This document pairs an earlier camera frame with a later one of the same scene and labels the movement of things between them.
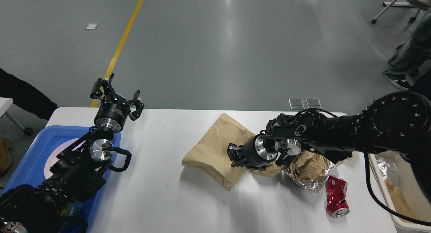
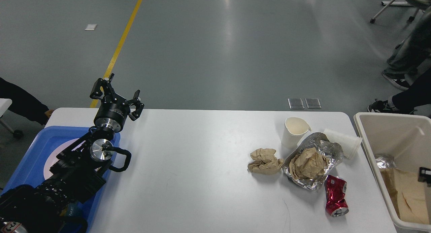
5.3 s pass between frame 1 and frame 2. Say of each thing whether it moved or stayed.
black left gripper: stayed
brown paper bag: moved
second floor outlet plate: stayed
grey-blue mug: stayed
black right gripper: moved
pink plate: stayed
